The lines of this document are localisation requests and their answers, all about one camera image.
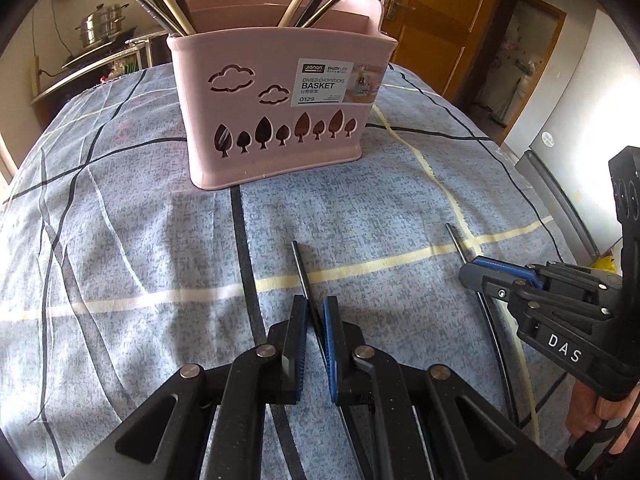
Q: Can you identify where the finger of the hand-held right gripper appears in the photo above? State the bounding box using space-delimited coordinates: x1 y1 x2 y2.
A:
474 256 622 292
459 261 610 327

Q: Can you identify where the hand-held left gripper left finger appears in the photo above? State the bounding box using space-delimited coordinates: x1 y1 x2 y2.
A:
67 296 308 480

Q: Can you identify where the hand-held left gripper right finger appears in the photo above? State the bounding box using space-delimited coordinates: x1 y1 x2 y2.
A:
324 296 571 480

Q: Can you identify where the pink plastic utensil basket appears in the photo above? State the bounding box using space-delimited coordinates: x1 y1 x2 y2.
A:
166 0 399 191

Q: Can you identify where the person's right hand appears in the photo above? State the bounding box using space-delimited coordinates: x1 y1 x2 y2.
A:
566 379 636 466

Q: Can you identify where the silver refrigerator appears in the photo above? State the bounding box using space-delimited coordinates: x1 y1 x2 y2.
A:
500 8 640 268

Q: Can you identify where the blue plaid tablecloth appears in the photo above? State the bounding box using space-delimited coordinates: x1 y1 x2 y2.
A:
0 62 601 480

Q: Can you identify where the wooden door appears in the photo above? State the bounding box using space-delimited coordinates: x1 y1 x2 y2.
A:
382 0 484 104

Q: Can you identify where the metal side shelf rack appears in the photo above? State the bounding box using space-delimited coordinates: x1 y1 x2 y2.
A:
30 37 152 112

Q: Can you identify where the black induction cooker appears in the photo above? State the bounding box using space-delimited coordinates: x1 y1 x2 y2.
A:
61 27 139 69

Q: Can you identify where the stainless steel steamer pot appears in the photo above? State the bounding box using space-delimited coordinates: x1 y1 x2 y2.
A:
75 3 130 52

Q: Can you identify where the wooden door frame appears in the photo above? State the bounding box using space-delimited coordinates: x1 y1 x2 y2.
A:
445 0 569 127

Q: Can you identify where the metal door handle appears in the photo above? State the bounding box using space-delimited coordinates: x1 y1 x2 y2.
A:
385 0 416 21

